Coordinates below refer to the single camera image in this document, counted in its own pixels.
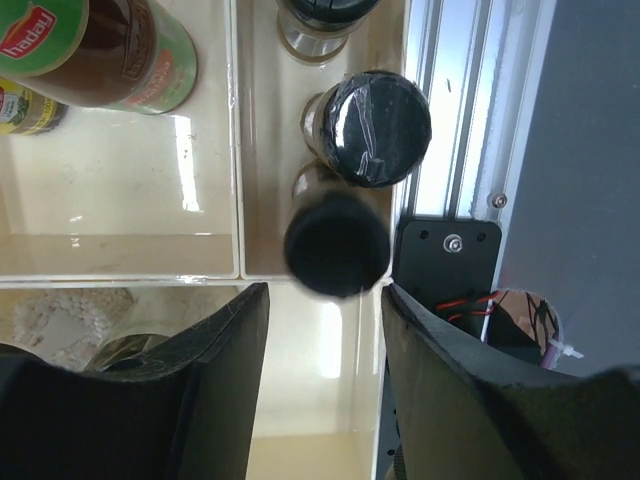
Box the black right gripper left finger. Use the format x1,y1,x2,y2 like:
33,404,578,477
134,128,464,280
1,283,270,479

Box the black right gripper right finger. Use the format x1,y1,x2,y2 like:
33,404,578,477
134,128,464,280
381,285,639,479

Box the sesame seed shaker jar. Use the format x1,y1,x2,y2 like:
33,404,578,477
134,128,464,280
12,287,171,371

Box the dark pepper grinder jar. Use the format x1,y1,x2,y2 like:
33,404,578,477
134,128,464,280
300,70,432,189

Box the yellow label sauce bottle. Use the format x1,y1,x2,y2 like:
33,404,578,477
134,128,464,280
0,78,68,136

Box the cream divided organizer box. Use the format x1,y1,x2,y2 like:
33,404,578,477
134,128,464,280
1,1,407,479

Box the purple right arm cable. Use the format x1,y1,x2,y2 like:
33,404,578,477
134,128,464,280
542,319,584,371

